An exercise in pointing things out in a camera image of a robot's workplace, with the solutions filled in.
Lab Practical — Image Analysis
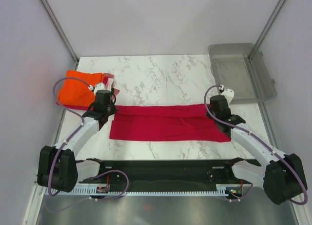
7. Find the pink white shirts stack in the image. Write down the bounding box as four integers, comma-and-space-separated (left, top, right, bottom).
56, 73, 120, 111

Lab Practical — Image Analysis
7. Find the crimson red t shirt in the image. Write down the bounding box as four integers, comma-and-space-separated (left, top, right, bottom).
109, 104, 231, 143

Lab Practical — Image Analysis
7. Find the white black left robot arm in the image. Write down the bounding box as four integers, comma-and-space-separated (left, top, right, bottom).
37, 90, 118, 197

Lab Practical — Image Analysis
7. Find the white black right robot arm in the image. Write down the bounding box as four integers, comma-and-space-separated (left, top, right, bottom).
205, 95, 308, 205

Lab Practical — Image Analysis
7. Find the clear grey plastic bin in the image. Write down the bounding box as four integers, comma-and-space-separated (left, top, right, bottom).
207, 43, 276, 104

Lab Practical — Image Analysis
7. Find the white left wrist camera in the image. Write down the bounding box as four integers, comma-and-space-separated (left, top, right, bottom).
88, 82, 105, 92

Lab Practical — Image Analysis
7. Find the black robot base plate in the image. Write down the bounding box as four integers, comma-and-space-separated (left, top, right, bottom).
84, 160, 248, 191

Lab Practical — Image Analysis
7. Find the white slotted cable duct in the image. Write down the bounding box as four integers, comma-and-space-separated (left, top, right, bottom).
58, 184, 243, 197

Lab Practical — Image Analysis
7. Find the right aluminium frame post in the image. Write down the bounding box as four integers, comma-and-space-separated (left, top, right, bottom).
248, 0, 287, 60

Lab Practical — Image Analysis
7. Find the aluminium frame post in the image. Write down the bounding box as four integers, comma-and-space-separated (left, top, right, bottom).
248, 0, 287, 60
39, 0, 79, 66

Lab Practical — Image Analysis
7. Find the left aluminium frame post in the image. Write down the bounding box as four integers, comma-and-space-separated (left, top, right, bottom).
39, 0, 79, 66

